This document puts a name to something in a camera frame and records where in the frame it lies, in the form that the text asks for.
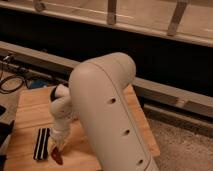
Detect blue object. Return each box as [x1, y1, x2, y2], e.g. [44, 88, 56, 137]
[29, 79, 46, 89]

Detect yellow gripper fingers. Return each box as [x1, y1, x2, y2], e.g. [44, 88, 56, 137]
[53, 141, 64, 151]

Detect black round plate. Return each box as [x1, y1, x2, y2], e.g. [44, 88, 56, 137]
[50, 87, 57, 102]

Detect black cable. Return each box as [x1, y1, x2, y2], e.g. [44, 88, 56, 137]
[0, 53, 28, 95]

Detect black white striped block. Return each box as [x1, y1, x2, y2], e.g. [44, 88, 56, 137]
[33, 128, 50, 161]

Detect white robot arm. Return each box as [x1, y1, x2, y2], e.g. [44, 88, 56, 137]
[48, 52, 159, 171]

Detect wooden cutting board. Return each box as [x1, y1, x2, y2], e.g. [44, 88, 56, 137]
[3, 83, 162, 171]

